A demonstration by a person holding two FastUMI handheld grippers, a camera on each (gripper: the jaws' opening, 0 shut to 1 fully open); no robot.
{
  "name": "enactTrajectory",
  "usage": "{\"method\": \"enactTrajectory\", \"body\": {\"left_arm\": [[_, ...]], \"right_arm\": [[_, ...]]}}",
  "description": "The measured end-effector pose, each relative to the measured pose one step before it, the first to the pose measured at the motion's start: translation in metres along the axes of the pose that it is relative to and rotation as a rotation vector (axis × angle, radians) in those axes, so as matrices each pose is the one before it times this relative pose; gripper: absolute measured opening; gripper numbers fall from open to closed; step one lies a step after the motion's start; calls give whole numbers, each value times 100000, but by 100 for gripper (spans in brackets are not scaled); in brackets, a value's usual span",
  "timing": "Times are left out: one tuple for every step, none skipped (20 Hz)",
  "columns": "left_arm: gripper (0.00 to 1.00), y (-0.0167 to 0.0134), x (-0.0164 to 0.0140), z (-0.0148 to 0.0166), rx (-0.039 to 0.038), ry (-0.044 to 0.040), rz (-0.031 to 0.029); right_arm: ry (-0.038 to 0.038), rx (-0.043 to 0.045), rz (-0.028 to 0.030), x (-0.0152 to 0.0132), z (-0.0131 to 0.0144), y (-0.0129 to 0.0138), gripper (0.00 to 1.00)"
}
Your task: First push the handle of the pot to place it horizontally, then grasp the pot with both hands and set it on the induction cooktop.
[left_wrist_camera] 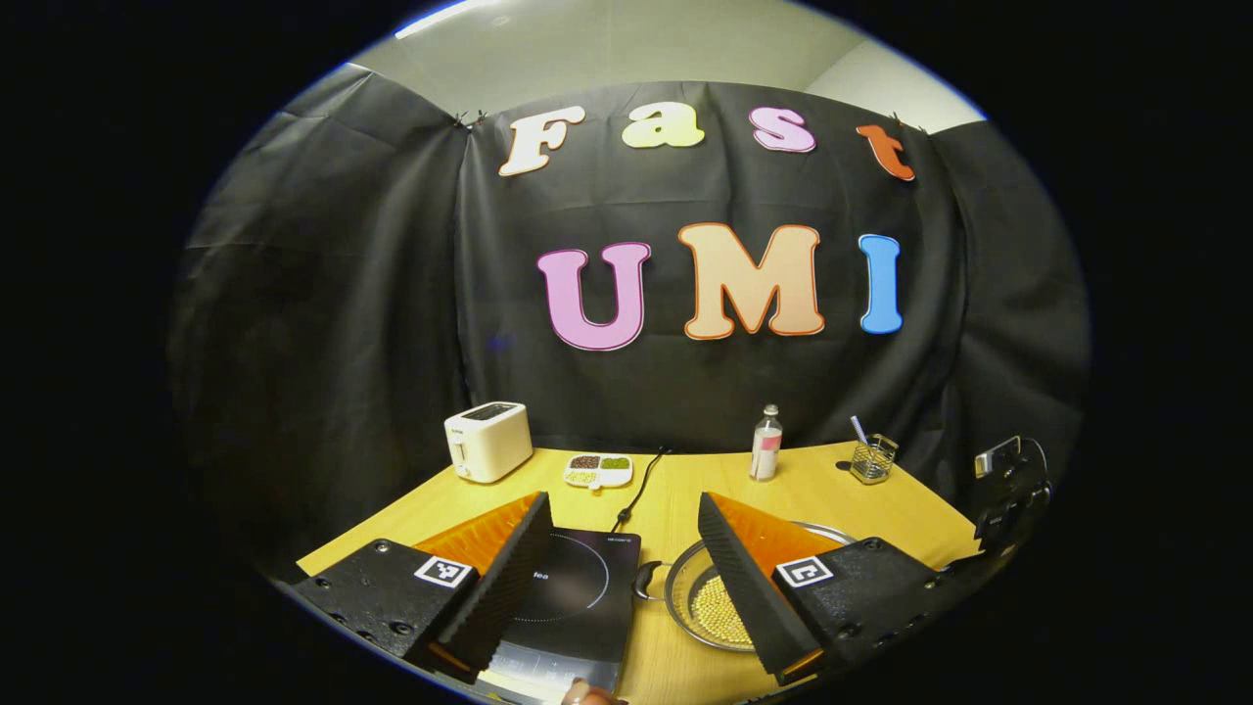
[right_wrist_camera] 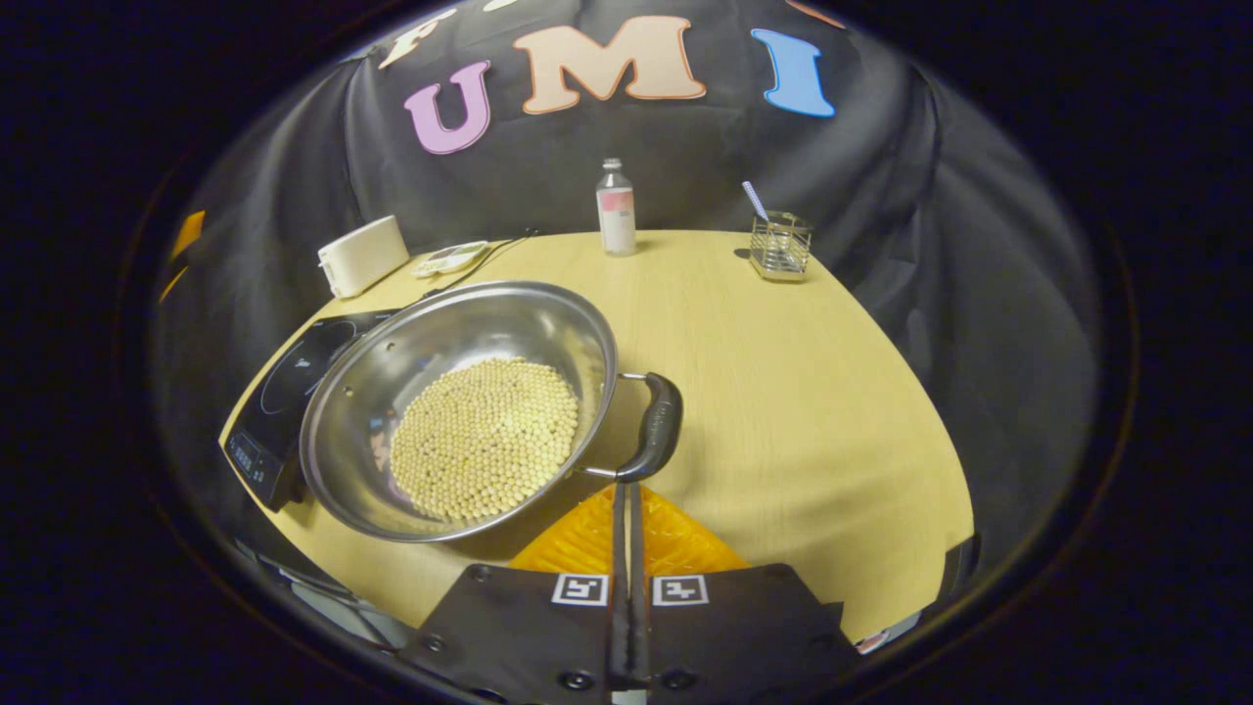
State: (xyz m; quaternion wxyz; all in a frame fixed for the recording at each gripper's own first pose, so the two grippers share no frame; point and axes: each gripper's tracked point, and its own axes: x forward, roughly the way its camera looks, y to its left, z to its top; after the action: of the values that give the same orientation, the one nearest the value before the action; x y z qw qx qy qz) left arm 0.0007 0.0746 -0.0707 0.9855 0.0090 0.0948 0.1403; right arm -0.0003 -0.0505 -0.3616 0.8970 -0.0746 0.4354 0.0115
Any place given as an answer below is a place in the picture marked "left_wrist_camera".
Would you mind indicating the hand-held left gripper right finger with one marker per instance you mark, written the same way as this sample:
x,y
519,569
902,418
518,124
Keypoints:
x,y
744,587

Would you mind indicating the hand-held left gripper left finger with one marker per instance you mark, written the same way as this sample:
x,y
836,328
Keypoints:
x,y
504,587

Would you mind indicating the heap of yellow soybeans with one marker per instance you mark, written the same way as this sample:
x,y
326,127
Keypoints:
x,y
719,612

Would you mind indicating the black induction cooktop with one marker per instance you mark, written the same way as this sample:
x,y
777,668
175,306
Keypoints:
x,y
587,587

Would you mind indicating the clear bottle with pink label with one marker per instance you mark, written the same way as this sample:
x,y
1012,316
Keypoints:
x,y
765,450

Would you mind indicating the white toaster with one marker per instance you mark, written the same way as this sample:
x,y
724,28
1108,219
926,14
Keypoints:
x,y
489,446

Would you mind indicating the white divided dish of beans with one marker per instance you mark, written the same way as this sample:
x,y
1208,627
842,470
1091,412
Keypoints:
x,y
599,474

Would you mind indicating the thin white stick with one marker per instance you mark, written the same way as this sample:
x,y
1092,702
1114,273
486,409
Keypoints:
x,y
858,429

